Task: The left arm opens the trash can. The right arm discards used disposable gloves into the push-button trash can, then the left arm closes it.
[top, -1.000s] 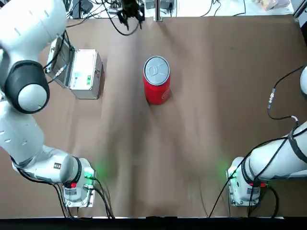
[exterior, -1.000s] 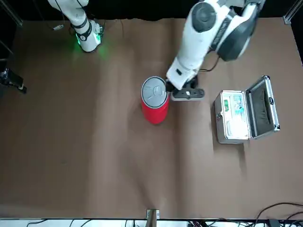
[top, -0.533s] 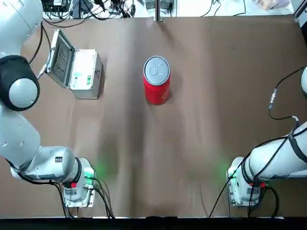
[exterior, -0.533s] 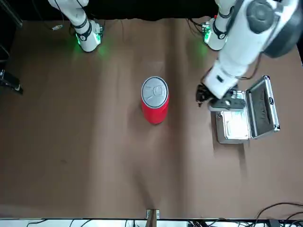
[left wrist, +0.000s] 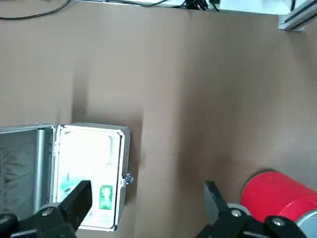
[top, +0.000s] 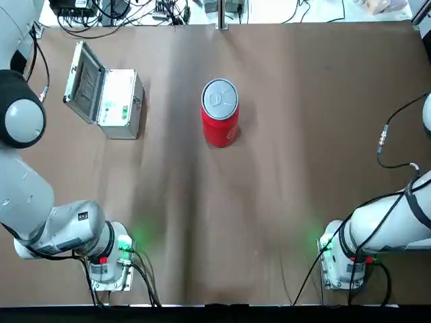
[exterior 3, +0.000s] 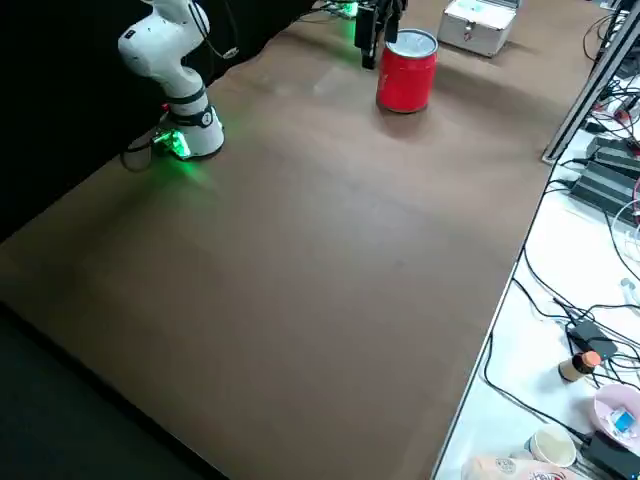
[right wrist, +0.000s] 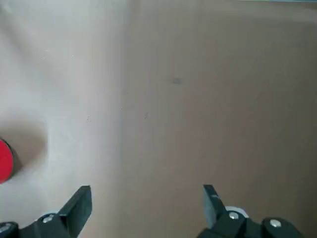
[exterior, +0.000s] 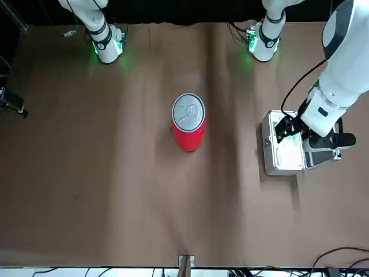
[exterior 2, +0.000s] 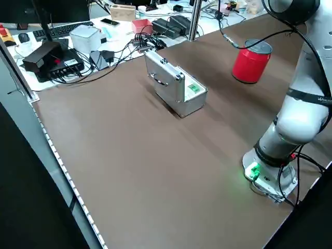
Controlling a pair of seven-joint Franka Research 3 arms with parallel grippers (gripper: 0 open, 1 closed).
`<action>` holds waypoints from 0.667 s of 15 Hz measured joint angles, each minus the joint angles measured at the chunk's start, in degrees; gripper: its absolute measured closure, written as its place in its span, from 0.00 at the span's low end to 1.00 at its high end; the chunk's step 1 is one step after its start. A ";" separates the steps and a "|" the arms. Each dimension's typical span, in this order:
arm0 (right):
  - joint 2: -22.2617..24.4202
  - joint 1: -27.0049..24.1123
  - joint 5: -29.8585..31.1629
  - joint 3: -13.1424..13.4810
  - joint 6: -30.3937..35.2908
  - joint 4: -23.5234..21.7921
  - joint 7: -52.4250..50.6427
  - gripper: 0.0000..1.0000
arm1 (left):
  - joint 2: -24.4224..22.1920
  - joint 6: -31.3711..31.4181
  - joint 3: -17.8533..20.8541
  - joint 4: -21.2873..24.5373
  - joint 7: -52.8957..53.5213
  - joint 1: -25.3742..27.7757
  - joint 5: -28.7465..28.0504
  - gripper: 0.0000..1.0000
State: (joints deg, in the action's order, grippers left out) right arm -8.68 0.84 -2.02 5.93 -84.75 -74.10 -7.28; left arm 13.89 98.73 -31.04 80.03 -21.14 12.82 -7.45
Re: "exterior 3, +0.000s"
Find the silver aluminium case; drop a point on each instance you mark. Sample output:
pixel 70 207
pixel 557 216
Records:
pixel 475 32

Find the small red clip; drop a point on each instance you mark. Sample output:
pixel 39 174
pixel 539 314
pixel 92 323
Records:
pixel 625 116

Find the aluminium profile post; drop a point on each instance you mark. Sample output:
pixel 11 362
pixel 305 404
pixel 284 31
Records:
pixel 582 100

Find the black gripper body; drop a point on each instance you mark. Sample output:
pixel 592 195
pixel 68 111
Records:
pixel 367 30

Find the pink printed bag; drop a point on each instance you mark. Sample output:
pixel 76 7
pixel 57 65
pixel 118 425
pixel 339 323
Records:
pixel 505 470

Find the red push-button trash can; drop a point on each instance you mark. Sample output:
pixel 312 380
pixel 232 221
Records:
pixel 402 80

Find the pink bowl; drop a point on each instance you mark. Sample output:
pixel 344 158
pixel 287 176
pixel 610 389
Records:
pixel 607 400

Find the small black adapter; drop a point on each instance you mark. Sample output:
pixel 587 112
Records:
pixel 592 340

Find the black power brick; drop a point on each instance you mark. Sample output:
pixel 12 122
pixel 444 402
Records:
pixel 612 150
pixel 600 187

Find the blue white packet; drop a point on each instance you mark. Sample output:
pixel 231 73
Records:
pixel 622 420

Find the large black adapter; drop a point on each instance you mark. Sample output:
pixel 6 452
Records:
pixel 610 457

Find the paper cup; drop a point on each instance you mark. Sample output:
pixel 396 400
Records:
pixel 550 445

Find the brown bottle orange cap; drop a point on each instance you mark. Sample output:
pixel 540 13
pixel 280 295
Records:
pixel 575 369

